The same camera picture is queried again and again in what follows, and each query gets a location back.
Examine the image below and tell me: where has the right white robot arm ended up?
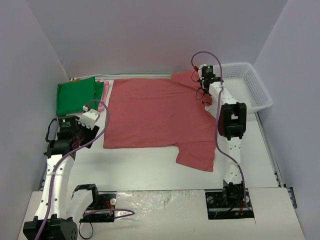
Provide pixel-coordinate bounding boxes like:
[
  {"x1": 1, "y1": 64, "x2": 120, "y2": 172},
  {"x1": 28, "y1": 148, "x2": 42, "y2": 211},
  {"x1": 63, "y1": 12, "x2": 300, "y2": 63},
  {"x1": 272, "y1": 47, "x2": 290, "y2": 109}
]
[{"x1": 193, "y1": 64, "x2": 247, "y2": 208}]

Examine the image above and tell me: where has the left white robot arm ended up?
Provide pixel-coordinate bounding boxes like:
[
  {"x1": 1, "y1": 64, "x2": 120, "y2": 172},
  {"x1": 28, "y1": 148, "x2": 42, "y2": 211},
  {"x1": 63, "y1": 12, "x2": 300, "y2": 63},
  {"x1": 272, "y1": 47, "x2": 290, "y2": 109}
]
[{"x1": 22, "y1": 110, "x2": 101, "y2": 240}]

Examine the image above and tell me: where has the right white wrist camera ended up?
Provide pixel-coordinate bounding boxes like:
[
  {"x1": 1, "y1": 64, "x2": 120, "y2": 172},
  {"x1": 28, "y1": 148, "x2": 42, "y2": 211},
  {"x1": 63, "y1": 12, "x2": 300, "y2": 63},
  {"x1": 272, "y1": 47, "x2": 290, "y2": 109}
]
[{"x1": 197, "y1": 64, "x2": 208, "y2": 77}]

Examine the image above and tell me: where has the red t shirt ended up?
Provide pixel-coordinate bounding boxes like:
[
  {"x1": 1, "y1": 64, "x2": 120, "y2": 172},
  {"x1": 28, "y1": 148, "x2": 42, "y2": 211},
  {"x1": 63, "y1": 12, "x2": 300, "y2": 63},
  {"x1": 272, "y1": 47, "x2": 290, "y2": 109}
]
[{"x1": 103, "y1": 71, "x2": 216, "y2": 172}]

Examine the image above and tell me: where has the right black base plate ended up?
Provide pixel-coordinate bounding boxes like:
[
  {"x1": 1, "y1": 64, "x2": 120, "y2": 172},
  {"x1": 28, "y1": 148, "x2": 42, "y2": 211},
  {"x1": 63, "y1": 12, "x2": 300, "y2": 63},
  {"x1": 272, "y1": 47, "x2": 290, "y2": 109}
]
[{"x1": 205, "y1": 190, "x2": 255, "y2": 220}]

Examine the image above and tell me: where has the white plastic basket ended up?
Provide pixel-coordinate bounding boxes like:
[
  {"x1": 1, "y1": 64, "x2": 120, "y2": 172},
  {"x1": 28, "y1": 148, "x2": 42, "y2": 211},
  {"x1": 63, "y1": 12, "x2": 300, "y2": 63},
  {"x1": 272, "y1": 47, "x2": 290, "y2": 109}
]
[{"x1": 222, "y1": 62, "x2": 273, "y2": 114}]

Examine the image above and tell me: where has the green folded t shirt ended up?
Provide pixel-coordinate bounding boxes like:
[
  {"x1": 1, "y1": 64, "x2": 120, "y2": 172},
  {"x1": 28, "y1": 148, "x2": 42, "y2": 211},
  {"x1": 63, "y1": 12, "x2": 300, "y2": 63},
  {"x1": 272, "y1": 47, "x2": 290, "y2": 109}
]
[{"x1": 56, "y1": 77, "x2": 104, "y2": 117}]

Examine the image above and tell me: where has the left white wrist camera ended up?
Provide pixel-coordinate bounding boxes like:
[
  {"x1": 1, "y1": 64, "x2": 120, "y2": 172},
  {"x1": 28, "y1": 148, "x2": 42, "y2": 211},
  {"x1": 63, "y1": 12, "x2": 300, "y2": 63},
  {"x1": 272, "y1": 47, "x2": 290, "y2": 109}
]
[{"x1": 78, "y1": 109, "x2": 100, "y2": 130}]

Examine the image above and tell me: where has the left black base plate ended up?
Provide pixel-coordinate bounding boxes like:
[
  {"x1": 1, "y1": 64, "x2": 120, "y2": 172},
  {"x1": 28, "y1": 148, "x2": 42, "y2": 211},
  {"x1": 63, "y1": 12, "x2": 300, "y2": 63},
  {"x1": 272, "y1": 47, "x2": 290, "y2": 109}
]
[{"x1": 79, "y1": 192, "x2": 118, "y2": 223}]

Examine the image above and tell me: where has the pink folded t shirt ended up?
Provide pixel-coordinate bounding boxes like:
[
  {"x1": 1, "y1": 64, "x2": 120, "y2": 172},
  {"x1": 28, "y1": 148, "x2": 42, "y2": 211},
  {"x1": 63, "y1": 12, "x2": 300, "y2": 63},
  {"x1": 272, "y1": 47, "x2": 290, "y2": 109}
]
[{"x1": 96, "y1": 79, "x2": 110, "y2": 112}]

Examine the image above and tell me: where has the thin black cable loop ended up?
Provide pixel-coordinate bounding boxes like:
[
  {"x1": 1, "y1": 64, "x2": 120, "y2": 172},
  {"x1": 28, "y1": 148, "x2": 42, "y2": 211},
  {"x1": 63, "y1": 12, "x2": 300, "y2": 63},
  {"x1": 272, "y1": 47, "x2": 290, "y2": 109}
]
[{"x1": 78, "y1": 221, "x2": 95, "y2": 239}]

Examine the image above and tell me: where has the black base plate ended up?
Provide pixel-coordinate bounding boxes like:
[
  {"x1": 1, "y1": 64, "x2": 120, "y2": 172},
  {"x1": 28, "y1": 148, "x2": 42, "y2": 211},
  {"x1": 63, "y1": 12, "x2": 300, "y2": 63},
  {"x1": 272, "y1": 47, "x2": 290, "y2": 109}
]
[
  {"x1": 205, "y1": 190, "x2": 255, "y2": 220},
  {"x1": 79, "y1": 192, "x2": 118, "y2": 223}
]

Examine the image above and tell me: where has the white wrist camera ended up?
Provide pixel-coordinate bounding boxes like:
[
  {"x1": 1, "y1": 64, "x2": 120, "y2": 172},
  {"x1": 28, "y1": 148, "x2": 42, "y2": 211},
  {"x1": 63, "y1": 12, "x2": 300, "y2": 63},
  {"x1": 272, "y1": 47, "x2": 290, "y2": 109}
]
[
  {"x1": 78, "y1": 109, "x2": 100, "y2": 130},
  {"x1": 197, "y1": 64, "x2": 208, "y2": 77}
]

